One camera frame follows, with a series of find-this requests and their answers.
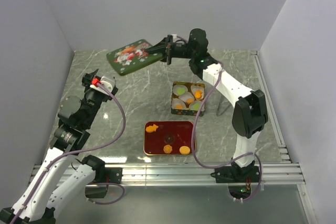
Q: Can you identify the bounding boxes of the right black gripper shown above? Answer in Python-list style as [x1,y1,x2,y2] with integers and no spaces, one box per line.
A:
[145,35,196,66]

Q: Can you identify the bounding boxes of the gold tin lid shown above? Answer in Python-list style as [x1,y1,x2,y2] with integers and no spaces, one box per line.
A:
[106,39,163,76]

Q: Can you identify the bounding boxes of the green round cookie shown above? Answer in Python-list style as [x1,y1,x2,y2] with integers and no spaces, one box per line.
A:
[176,88,185,95]
[191,103,204,111]

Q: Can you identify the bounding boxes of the orange fish cookie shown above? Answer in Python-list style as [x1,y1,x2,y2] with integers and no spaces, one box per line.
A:
[194,90,203,100]
[145,124,159,133]

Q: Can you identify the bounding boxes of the swirl cookie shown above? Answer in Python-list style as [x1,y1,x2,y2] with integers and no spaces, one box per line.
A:
[185,98,194,104]
[163,145,173,154]

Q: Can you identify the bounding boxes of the round orange cookie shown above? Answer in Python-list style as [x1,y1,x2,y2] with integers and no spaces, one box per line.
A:
[175,104,183,110]
[179,146,191,155]

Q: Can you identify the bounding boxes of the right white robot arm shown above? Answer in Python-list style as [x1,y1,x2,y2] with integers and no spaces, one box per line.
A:
[146,28,268,182]

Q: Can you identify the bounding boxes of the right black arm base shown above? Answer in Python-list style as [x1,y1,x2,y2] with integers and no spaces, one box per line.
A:
[211,162,263,202]

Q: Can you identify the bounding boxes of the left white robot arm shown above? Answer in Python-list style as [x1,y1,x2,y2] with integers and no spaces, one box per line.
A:
[1,71,116,223]

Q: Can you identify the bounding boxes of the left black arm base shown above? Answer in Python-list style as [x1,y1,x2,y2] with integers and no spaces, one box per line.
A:
[85,167,123,200]

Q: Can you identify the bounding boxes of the white paper cup liner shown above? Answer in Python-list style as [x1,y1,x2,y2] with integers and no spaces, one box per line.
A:
[171,98,186,110]
[189,100,205,111]
[178,92,195,104]
[173,84,188,96]
[191,85,205,100]

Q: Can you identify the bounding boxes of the green cookie tin box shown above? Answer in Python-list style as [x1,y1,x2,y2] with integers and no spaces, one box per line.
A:
[171,81,206,116]

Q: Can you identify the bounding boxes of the red lacquer tray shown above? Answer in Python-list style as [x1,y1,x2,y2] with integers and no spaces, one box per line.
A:
[143,121,196,156]

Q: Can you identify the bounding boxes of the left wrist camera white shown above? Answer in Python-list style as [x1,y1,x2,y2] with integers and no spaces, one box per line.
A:
[89,76,118,95]

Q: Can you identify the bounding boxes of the aluminium front rail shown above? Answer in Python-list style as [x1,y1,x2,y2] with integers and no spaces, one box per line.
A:
[106,163,306,187]

